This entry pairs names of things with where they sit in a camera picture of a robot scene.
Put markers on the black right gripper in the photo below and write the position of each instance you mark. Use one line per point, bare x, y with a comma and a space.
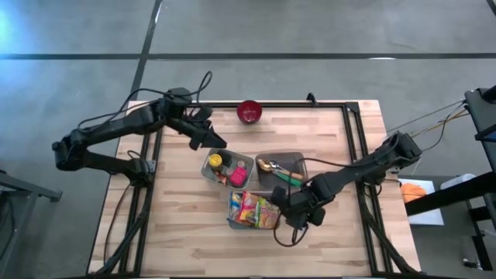
302, 205

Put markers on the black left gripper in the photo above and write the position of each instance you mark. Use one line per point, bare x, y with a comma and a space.
190, 124

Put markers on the yellow lid crunch jar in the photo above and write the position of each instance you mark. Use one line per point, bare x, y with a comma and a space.
215, 160

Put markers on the green spice tin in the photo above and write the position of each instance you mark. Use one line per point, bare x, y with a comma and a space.
225, 157

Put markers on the saffron glass jar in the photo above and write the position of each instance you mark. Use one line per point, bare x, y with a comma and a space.
229, 171

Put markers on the blue yellow noodle packet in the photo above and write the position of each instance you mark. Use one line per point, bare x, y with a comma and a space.
234, 205

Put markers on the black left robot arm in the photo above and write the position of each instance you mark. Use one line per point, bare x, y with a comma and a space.
116, 124

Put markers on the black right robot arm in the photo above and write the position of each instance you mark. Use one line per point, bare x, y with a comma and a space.
368, 162

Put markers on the dark grey plastic bin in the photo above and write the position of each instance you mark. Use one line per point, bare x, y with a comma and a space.
294, 160

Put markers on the red and black bowl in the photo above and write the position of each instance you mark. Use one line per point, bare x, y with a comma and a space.
249, 111

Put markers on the orange object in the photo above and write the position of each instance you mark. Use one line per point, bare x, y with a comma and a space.
412, 192

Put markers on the white paper sheet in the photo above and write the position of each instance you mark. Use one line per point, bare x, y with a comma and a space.
426, 219

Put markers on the black stand bar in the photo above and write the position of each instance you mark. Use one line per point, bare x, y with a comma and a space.
445, 197

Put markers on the white plastic container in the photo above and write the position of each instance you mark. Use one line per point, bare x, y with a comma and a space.
457, 181

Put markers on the grey side table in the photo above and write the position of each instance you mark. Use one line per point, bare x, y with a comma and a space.
23, 190

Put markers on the black side cart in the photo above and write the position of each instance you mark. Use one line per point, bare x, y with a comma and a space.
480, 116

